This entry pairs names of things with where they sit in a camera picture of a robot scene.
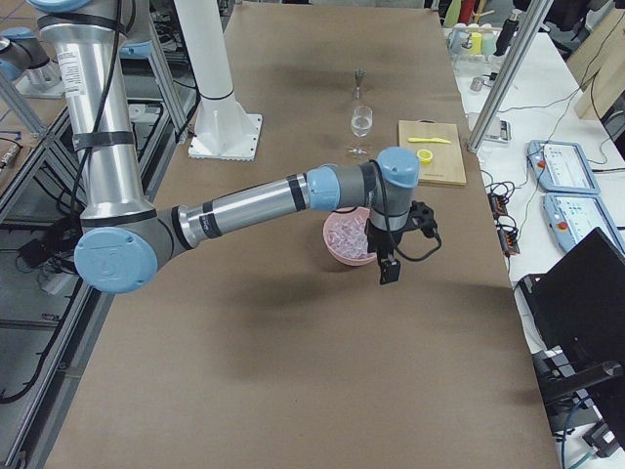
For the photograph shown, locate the clear wine glass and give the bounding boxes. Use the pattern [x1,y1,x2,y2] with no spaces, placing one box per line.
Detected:
[348,106,373,157]

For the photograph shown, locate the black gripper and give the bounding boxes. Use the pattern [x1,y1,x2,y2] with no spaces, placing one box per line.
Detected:
[365,222,406,285]

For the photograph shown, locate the small steel jigger cup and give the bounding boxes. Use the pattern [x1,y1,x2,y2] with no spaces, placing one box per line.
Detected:
[353,68,366,101]

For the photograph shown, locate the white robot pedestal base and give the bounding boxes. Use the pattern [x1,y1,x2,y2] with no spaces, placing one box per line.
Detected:
[175,0,263,161]

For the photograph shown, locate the yellow lemon half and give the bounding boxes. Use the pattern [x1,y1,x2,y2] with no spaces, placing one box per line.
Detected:
[416,149,434,164]

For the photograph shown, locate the pink bowl of ice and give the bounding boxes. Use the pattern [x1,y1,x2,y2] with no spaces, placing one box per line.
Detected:
[322,207,376,267]

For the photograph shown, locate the far blue teach pendant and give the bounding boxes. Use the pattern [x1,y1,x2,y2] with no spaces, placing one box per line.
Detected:
[526,140,601,194]

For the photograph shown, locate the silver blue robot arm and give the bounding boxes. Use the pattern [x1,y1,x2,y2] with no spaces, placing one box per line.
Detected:
[1,26,51,81]
[34,1,420,294]

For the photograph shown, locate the aluminium frame post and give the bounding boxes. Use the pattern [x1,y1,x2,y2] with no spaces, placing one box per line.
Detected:
[467,0,553,153]

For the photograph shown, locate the near blue teach pendant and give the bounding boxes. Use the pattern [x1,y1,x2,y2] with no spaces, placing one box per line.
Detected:
[543,192,624,252]

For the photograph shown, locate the small steel weight cup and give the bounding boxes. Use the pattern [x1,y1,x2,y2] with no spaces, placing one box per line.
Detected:
[470,77,484,93]

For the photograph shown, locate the blue teach pendant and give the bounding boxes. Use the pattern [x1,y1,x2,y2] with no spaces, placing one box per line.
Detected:
[526,140,601,194]
[543,192,624,252]

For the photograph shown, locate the yellow plastic knife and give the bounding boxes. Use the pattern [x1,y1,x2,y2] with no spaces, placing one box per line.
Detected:
[406,137,452,145]

